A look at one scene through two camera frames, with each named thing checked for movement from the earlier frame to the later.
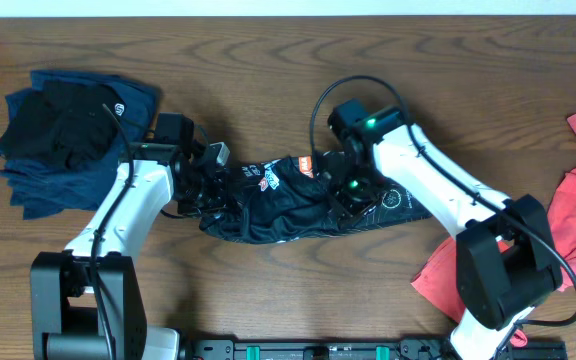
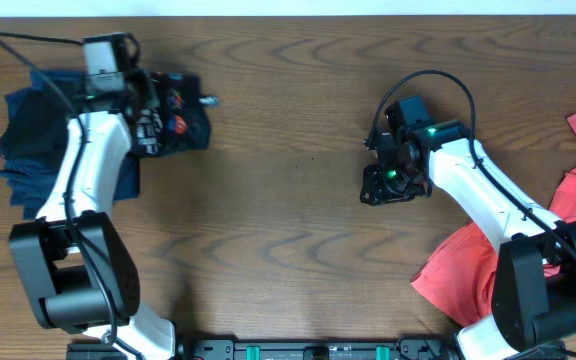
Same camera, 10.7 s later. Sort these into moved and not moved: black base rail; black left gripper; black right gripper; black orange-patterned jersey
Moved: black right gripper; black orange-patterned jersey; black left gripper
Not moved: black base rail
